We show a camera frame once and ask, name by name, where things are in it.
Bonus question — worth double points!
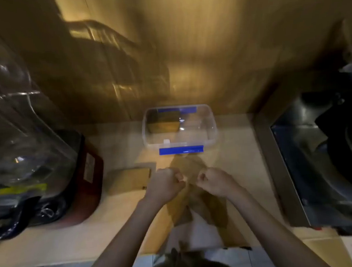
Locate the clear plastic box blue clips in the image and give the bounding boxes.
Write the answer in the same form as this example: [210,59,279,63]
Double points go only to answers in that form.
[140,103,220,157]

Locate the bundle of brown paper bags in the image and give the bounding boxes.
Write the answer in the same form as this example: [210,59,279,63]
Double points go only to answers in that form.
[163,152,231,233]

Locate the red and black blender base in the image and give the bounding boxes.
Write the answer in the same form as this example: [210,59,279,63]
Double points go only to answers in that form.
[22,126,108,230]

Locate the clear plastic blender cover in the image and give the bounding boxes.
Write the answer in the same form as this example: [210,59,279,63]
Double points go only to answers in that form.
[0,10,81,188]

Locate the person's right hand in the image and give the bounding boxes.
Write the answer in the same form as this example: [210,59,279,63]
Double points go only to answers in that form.
[195,165,245,202]

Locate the light wooden cabinet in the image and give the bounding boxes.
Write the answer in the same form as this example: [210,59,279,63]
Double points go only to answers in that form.
[291,224,352,267]

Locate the person's right forearm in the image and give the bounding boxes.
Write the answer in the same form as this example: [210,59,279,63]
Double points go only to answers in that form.
[225,182,333,267]

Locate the stack of paper bags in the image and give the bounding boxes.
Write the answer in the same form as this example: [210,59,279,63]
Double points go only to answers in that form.
[106,167,154,196]
[146,108,181,135]

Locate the black pot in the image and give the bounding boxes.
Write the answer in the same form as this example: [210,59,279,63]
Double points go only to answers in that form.
[313,95,352,180]

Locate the stainless steel sink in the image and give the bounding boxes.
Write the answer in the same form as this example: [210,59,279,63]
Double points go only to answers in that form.
[250,74,352,232]

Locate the person's left forearm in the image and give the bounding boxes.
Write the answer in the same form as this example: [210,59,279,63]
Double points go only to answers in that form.
[71,196,175,267]

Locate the person's left hand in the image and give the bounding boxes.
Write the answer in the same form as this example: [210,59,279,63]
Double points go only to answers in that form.
[142,166,188,207]

